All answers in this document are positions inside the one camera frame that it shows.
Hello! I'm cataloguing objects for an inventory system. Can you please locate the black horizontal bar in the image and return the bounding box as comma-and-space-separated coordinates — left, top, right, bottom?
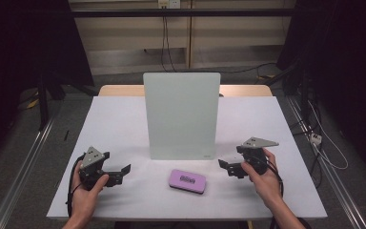
71, 8, 297, 18

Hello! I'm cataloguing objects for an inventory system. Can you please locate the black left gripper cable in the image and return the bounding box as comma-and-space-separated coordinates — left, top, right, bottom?
65, 154, 87, 219

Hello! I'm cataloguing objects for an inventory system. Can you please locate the person's left hand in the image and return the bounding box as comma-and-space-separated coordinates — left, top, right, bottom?
70, 160, 111, 220

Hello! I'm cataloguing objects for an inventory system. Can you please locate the white cable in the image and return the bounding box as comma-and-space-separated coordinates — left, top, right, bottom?
307, 99, 350, 171

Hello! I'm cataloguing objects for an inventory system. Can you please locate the black hanging cable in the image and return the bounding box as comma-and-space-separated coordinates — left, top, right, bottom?
159, 15, 177, 73

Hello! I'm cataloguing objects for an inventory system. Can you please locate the purple whiteboard eraser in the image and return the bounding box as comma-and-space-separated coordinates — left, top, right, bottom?
168, 168, 208, 196

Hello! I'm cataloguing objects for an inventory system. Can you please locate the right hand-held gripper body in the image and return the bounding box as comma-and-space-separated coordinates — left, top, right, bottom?
241, 136, 280, 177

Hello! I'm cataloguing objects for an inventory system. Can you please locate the white table mat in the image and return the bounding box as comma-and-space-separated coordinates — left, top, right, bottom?
46, 95, 328, 221

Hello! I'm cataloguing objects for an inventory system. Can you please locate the small standing whiteboard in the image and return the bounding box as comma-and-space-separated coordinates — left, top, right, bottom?
142, 72, 222, 161

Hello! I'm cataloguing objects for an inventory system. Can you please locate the aluminium floor rail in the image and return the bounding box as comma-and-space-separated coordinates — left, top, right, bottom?
285, 94, 366, 229
0, 104, 63, 229

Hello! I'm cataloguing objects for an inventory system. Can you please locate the wooden table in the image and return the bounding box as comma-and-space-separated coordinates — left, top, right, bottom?
98, 84, 274, 98

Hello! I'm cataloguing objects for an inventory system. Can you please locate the white power strip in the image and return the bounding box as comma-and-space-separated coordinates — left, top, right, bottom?
309, 133, 323, 147

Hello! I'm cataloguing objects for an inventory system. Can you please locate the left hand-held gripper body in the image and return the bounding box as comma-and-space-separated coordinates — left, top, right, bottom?
78, 146, 109, 192

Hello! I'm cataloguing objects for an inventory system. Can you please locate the wooden wall post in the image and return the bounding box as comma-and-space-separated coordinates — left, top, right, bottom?
185, 0, 194, 70

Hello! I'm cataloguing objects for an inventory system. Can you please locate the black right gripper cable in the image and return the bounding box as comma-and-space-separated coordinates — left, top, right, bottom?
256, 155, 285, 229

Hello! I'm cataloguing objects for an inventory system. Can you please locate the white wall socket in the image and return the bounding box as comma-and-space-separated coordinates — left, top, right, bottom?
157, 0, 182, 10

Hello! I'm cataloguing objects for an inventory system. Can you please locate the black metal stand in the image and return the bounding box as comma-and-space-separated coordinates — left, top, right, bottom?
35, 71, 51, 132

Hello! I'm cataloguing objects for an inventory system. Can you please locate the black curtain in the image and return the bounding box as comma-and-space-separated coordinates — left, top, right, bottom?
0, 0, 95, 170
275, 0, 366, 184

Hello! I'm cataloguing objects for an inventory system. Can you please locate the person's right hand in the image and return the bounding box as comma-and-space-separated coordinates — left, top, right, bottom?
240, 147, 284, 210

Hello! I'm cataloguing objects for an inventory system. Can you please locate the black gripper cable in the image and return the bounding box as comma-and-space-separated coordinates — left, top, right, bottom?
65, 154, 87, 219
256, 155, 285, 229

